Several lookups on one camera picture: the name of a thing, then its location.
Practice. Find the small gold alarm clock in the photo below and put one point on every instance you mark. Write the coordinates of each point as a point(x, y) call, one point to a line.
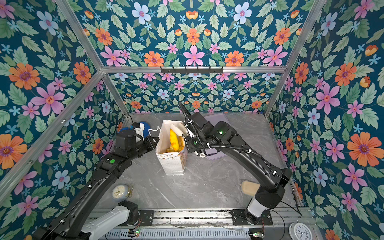
point(122, 192)

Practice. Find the lavender plastic tray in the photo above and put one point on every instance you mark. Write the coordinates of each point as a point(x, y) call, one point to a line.
point(214, 119)

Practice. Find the black hook rail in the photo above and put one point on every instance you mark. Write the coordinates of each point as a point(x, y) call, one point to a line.
point(191, 70)

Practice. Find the white paper gift bag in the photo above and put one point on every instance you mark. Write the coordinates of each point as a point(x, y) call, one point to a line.
point(173, 163)

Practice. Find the blue cap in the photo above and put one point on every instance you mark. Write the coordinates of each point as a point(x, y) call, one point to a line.
point(146, 130)

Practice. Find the beige oval sponge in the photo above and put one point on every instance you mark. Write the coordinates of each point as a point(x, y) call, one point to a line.
point(249, 188)

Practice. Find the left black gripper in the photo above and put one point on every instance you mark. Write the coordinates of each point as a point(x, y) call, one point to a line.
point(151, 143)

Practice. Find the small yellow fake bread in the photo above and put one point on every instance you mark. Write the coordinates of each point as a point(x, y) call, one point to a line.
point(174, 141)

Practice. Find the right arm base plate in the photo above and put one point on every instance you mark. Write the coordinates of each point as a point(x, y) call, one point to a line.
point(241, 217)

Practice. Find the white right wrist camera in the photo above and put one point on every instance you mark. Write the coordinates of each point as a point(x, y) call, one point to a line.
point(190, 131)

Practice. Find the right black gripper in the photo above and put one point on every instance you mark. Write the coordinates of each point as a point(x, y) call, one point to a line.
point(189, 146)

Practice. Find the fake bagel ring bread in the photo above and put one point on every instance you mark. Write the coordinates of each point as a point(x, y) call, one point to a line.
point(181, 143)

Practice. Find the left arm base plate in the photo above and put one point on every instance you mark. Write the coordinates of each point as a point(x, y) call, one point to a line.
point(143, 218)

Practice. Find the white analog clock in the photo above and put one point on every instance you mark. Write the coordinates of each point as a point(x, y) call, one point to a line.
point(300, 231)

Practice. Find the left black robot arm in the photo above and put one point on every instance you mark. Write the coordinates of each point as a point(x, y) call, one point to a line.
point(68, 225)

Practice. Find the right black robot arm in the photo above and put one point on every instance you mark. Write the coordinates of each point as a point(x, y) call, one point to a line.
point(222, 137)

